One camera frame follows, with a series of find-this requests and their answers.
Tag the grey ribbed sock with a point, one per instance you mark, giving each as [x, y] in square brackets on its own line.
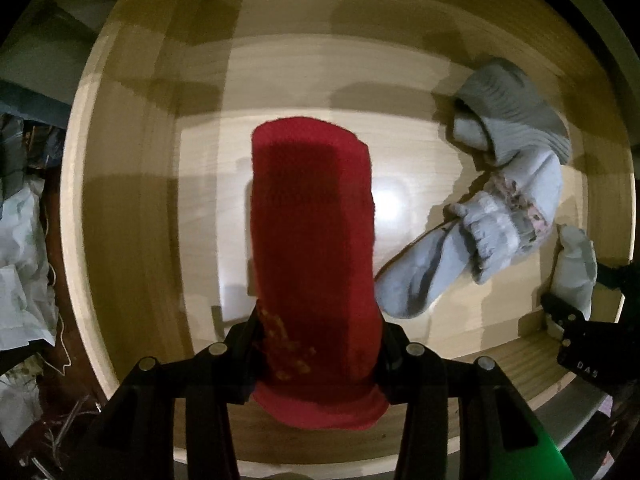
[515, 105]

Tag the small white sock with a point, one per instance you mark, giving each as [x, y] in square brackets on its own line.
[575, 265]

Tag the red sock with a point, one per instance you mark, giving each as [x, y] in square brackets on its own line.
[312, 240]

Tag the wooden drawer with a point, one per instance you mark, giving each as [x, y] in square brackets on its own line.
[300, 85]

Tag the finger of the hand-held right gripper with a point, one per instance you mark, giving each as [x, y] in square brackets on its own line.
[562, 315]
[620, 275]

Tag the long white sock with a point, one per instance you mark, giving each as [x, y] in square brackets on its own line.
[425, 275]

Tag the white sock with pink trim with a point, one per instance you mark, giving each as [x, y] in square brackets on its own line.
[495, 230]

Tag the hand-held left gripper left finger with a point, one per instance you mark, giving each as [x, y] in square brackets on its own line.
[240, 360]

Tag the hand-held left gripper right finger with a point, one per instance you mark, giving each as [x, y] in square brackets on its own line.
[395, 365]

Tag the grey nightstand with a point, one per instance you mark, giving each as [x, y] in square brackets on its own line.
[45, 55]

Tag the white plastic bag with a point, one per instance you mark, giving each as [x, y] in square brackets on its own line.
[22, 260]

